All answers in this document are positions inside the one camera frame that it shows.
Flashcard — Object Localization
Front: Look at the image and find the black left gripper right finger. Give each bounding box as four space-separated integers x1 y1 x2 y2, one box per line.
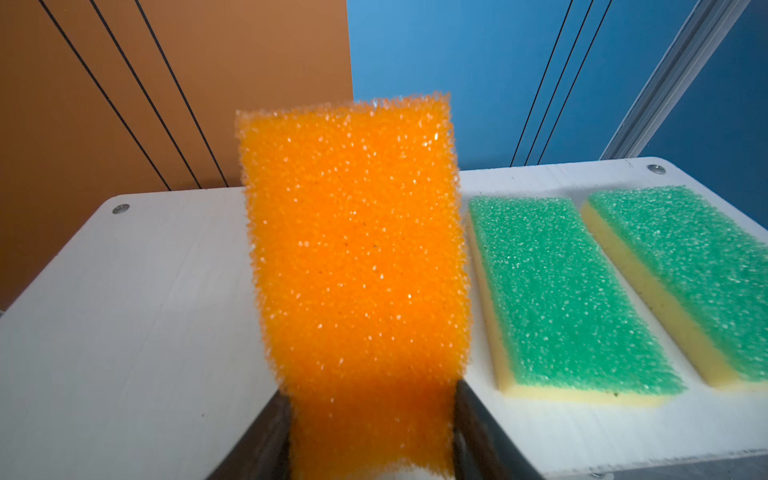
452 379 543 480

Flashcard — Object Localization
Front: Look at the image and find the white two-tier shelf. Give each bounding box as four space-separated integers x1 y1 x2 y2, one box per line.
1 188 767 479

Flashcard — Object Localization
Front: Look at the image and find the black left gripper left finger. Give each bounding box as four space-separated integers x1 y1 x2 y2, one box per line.
207 390 292 480

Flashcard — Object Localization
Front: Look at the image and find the right aluminium corner post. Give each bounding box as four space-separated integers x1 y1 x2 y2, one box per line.
600 0 750 160

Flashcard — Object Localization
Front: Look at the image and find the light green sponge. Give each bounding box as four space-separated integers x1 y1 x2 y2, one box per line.
581 186 767 390
468 196 686 406

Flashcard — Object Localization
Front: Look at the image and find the orange sponge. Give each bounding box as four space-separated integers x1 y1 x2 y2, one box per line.
235 93 471 479

